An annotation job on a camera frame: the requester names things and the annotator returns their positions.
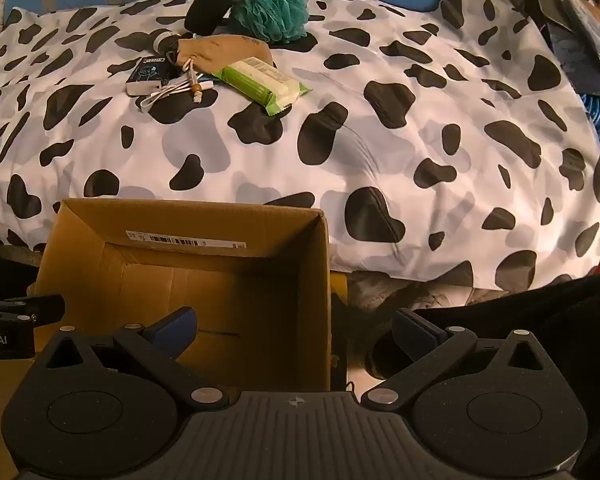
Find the black and white sock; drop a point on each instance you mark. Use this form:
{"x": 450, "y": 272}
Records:
{"x": 157, "y": 42}

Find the clear plastic bag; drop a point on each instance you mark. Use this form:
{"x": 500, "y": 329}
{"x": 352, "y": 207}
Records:
{"x": 565, "y": 5}

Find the green wet wipes packet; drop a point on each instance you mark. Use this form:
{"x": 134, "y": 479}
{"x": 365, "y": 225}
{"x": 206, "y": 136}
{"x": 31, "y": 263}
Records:
{"x": 260, "y": 85}

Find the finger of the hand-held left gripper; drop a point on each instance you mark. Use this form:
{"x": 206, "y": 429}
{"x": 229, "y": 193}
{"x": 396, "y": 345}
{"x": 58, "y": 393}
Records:
{"x": 35, "y": 309}

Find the cow print blanket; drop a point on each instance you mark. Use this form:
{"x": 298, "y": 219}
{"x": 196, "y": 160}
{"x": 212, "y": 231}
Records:
{"x": 380, "y": 160}

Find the brown cardboard box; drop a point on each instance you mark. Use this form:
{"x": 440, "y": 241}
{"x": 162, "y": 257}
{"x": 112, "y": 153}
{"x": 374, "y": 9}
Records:
{"x": 205, "y": 285}

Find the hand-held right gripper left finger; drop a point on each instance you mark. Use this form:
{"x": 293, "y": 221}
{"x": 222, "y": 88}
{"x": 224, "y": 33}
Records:
{"x": 177, "y": 327}

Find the teal bath loofah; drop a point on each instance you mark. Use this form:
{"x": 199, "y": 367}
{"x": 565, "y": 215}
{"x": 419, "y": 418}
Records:
{"x": 272, "y": 7}

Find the black foam sponge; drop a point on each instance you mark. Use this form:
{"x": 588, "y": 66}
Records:
{"x": 210, "y": 2}

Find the grey crumpled cloth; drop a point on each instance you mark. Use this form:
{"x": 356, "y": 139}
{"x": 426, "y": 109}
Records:
{"x": 410, "y": 290}

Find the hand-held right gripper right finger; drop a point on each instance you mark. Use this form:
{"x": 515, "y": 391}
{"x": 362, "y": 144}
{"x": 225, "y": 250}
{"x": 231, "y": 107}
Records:
{"x": 411, "y": 332}

